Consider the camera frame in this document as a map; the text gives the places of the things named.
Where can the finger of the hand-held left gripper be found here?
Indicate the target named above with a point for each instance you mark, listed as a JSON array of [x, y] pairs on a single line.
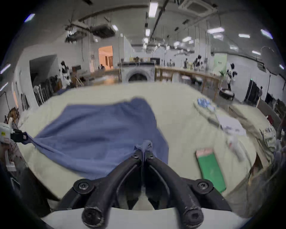
[[25, 136]]

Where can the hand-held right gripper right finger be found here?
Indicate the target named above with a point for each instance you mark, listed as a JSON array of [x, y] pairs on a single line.
[[164, 172]]

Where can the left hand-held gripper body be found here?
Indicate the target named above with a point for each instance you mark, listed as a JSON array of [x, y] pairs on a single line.
[[5, 132]]

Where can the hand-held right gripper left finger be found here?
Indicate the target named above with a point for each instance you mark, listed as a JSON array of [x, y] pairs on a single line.
[[125, 172]]

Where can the blue garment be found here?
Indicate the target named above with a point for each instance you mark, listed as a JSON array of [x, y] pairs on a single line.
[[100, 132]]

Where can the white standing fan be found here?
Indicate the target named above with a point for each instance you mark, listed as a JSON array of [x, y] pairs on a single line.
[[38, 94]]

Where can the green card with pink end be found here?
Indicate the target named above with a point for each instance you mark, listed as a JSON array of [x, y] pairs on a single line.
[[211, 171]]

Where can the bed with beige sheet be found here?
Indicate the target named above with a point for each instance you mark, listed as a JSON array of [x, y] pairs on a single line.
[[178, 105]]

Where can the white humanoid robot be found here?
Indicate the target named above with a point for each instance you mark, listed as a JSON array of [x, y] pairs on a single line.
[[64, 73]]

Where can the small white object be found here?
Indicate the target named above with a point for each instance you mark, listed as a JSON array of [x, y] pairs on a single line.
[[234, 145]]

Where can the small pale blue bundle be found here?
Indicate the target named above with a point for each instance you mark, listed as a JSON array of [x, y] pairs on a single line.
[[205, 103]]

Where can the white paper sheet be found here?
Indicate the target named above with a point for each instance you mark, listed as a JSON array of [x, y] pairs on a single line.
[[230, 124]]

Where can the long wooden table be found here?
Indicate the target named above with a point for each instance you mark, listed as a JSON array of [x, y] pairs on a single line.
[[190, 76]]

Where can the white washing machine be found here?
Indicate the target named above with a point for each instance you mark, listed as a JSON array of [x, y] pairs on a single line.
[[138, 72]]

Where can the beige printed pillow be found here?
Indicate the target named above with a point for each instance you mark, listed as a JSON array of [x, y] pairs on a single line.
[[257, 129]]

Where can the black and white wheeled robot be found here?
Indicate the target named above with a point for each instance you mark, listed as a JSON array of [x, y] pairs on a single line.
[[229, 87]]

